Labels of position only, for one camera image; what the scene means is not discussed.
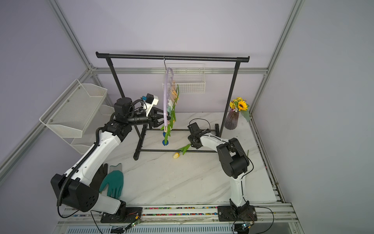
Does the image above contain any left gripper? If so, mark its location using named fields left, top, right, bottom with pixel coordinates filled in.
left=127, top=108, right=171, bottom=131

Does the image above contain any purple clip hanger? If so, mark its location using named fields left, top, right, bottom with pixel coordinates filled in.
left=163, top=58, right=177, bottom=128

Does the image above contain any cream tulip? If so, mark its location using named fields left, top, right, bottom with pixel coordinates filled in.
left=173, top=144, right=191, bottom=159

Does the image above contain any blue tulip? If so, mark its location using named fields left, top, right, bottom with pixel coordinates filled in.
left=161, top=118, right=173, bottom=146

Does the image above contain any black clothes rack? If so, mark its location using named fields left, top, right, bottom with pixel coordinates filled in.
left=95, top=52, right=251, bottom=161

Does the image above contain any pale yellow tulip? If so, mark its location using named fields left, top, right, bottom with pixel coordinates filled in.
left=171, top=84, right=180, bottom=111

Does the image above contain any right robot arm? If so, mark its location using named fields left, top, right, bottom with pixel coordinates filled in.
left=188, top=122, right=251, bottom=209

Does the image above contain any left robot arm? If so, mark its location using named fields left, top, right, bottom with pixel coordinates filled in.
left=51, top=94, right=170, bottom=219

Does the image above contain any sunflower bouquet in vase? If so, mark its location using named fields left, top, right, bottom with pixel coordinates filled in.
left=224, top=97, right=250, bottom=130

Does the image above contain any green work glove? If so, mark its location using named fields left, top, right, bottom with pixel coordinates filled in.
left=99, top=163, right=124, bottom=199

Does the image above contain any black yellow work glove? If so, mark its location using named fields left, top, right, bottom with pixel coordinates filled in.
left=90, top=163, right=108, bottom=191

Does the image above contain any white mesh tiered shelf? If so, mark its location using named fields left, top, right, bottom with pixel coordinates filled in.
left=40, top=80, right=114, bottom=155

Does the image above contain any white wire wall basket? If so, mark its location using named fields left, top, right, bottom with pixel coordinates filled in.
left=163, top=62, right=206, bottom=94

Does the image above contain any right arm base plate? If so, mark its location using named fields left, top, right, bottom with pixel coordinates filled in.
left=217, top=205, right=258, bottom=222

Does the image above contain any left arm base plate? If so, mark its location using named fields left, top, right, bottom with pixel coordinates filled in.
left=100, top=207, right=143, bottom=223

